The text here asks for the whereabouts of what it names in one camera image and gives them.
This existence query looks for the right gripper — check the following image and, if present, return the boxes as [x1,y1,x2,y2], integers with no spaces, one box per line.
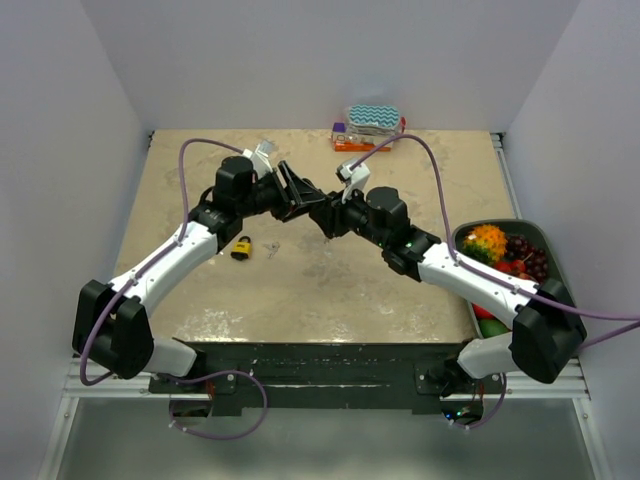
[309,183,389,250]

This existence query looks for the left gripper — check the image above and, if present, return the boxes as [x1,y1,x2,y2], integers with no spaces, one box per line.
[238,161,325,223]

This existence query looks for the silver yellow padlock keys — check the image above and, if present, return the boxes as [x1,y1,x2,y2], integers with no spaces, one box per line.
[264,242,280,259]

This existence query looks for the yellow padlock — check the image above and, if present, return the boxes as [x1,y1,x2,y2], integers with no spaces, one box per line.
[230,235,252,261]

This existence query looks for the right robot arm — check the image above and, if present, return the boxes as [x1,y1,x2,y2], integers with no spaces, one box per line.
[309,187,586,393]

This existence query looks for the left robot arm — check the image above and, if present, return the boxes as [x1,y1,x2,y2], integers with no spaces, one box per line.
[72,156,327,392]

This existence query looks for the orange box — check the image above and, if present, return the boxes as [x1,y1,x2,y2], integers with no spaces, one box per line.
[331,122,394,152]

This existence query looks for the blue zigzag sponge pack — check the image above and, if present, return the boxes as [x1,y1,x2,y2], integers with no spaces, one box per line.
[346,104,405,136]

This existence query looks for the orange spiky fruit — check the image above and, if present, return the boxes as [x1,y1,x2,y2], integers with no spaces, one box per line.
[461,224,507,266]

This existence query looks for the red apple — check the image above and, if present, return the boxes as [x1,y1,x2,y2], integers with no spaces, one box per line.
[472,304,495,320]

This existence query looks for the dark grapes bunch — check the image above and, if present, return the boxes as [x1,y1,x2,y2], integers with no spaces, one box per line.
[503,235,549,283]

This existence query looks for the green mango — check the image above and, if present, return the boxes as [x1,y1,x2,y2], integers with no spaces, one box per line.
[478,319,511,338]

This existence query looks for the grey fruit tray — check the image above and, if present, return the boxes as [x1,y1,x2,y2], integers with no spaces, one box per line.
[451,219,575,339]

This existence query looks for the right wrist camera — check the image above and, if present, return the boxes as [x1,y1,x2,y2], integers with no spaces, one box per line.
[336,158,371,204]

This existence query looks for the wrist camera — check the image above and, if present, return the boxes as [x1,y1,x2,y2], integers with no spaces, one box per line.
[242,140,275,179]
[336,158,371,204]

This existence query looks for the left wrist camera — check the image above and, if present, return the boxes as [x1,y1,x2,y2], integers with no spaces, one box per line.
[242,140,275,179]

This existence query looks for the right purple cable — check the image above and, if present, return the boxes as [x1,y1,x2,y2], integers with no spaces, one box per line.
[352,133,640,430]

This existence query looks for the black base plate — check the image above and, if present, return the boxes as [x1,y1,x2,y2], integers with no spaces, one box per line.
[150,342,501,416]

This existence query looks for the aluminium rail frame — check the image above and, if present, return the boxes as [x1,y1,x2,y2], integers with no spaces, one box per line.
[37,129,610,479]

